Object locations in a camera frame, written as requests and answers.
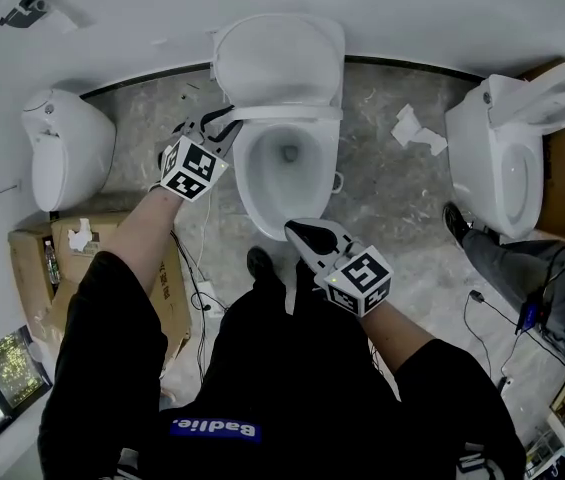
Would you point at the white power strip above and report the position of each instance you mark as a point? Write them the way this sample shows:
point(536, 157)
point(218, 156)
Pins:
point(209, 290)

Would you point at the green label water bottle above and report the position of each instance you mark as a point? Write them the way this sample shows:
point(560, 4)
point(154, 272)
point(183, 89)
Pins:
point(52, 265)

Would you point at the white toilet seat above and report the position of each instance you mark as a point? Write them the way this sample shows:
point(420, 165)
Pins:
point(287, 112)

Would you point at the black battery pack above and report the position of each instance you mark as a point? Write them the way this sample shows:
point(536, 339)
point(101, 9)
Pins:
point(529, 318)

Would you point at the person's right forearm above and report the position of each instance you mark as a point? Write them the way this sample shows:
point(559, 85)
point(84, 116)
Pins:
point(392, 338)

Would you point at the hanging white paper sheet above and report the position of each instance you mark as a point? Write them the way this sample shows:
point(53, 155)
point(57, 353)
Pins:
point(64, 13)

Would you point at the white tape roll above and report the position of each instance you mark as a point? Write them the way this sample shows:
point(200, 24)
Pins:
point(337, 183)

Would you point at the person's left black shoe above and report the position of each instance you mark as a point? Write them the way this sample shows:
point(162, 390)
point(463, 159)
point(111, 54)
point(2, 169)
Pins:
point(260, 264)

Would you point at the black framed window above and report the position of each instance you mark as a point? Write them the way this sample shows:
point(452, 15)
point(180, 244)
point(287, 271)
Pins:
point(7, 368)

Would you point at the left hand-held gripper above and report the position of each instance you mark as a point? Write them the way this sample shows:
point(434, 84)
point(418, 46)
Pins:
point(192, 168)

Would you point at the white toilet lid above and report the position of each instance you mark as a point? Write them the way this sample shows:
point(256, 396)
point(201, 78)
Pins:
point(277, 58)

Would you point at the white egg-shaped toilet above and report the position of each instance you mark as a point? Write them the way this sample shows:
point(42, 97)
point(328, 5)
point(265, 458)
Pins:
point(72, 158)

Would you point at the white power adapter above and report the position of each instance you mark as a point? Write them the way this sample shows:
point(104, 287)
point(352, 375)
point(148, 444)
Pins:
point(506, 384)

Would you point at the crumpled white tissue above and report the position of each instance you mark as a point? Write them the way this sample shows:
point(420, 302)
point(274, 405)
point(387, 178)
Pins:
point(79, 240)

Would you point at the white toilet bowl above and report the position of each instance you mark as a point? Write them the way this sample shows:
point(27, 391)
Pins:
point(282, 218)

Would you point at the person's black shirt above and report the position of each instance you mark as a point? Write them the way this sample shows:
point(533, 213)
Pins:
point(102, 318)

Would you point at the crumpled white paper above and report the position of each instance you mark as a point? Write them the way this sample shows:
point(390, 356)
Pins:
point(414, 128)

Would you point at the large flattened cardboard box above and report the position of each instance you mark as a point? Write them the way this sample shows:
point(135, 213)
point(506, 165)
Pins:
point(32, 268)

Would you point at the person's black trousers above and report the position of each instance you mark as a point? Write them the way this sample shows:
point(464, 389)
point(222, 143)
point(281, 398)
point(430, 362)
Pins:
point(262, 328)

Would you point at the white button-top toilet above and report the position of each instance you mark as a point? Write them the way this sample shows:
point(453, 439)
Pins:
point(477, 158)

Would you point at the person's left forearm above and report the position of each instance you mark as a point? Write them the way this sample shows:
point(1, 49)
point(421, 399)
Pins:
point(142, 238)

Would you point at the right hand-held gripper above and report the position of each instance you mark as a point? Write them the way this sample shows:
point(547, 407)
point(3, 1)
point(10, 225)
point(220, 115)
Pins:
point(359, 280)

